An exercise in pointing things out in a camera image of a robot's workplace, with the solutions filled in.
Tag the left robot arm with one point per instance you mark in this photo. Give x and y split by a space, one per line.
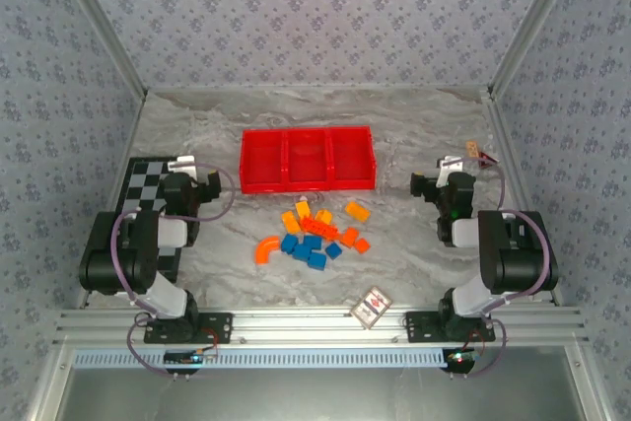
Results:
123 253

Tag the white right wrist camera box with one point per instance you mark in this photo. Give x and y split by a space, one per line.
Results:
451 167

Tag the long orange lego plate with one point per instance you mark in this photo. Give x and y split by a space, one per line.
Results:
320 228

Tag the small orange lego brick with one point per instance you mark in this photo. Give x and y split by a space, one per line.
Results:
362 246

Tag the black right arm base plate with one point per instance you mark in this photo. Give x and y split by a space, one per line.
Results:
421 327

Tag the yellow lego brick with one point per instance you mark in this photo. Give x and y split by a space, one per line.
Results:
324 217
291 222
302 209

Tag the circuit board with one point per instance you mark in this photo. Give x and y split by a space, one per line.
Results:
461 356
187 356

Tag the aluminium mounting rail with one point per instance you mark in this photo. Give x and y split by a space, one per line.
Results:
315 325

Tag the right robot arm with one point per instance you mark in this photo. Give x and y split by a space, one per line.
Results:
512 253

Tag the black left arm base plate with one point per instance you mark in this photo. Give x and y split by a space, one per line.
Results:
217 327

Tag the right circuit board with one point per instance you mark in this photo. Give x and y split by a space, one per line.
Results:
461 356

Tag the orange curved lego tube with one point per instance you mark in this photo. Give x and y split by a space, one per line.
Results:
265 246

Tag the aluminium side rail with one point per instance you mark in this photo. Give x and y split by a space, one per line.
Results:
129 135
512 155

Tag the small red triangle sign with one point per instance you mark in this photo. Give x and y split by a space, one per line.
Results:
487 161

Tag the yellow curved bricks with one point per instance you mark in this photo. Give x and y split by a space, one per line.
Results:
357 212

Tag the red plastic bin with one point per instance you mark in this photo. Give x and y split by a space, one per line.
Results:
307 160
350 157
262 162

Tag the playing card box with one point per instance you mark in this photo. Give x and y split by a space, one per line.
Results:
371 307

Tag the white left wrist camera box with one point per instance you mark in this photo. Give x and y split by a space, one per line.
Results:
183 164

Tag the orange six-stud lego brick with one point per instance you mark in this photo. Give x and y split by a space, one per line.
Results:
349 237

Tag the small wooden tag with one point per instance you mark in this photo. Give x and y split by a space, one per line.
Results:
472 149

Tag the black white checkerboard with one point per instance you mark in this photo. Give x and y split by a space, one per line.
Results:
143 184

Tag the left circuit board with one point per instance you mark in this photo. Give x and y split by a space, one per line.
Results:
187 356

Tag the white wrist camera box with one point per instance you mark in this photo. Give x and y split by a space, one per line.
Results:
183 164
451 167

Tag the aluminium frame post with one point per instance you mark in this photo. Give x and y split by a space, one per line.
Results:
101 26
537 21

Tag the blue four-stud lego brick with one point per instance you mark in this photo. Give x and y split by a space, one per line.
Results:
333 251

